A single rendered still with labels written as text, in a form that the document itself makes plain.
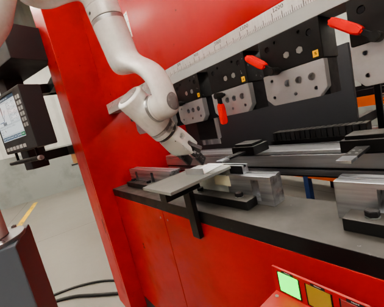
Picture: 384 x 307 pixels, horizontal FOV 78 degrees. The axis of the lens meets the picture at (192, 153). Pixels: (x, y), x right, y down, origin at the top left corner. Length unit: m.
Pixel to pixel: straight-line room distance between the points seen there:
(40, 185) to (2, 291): 7.32
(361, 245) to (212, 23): 0.67
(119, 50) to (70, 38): 1.02
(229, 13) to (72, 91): 1.10
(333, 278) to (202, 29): 0.75
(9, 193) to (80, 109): 6.72
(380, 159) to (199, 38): 0.66
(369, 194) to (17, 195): 7.98
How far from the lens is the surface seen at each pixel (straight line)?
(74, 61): 1.66
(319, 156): 0.95
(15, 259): 0.73
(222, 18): 0.78
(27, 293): 0.76
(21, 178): 8.07
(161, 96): 0.62
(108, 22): 0.73
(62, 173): 7.96
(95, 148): 1.58
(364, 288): 0.63
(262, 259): 0.74
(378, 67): 0.58
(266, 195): 0.78
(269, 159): 1.05
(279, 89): 0.65
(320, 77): 0.61
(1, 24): 0.77
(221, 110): 0.73
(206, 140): 0.93
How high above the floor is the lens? 1.19
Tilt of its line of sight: 8 degrees down
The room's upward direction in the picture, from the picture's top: 13 degrees counter-clockwise
